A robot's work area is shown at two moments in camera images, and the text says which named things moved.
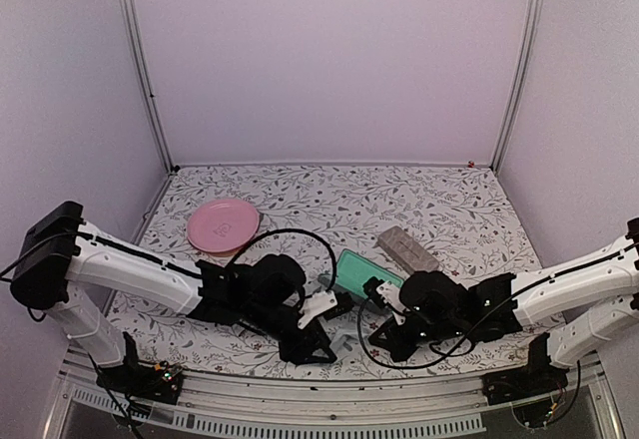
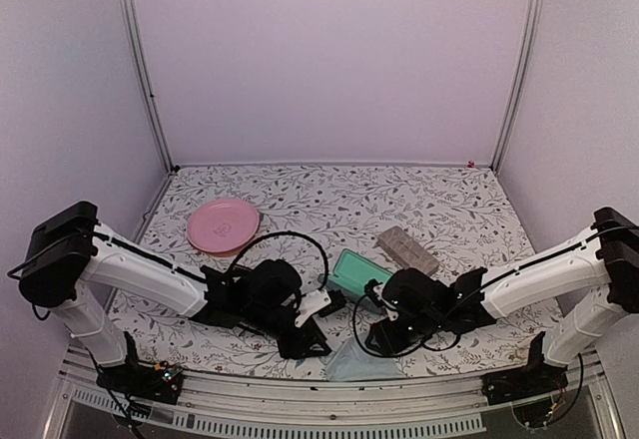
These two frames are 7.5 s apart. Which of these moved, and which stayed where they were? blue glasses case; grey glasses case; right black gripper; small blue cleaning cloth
Moved: small blue cleaning cloth
Stayed: right black gripper; blue glasses case; grey glasses case
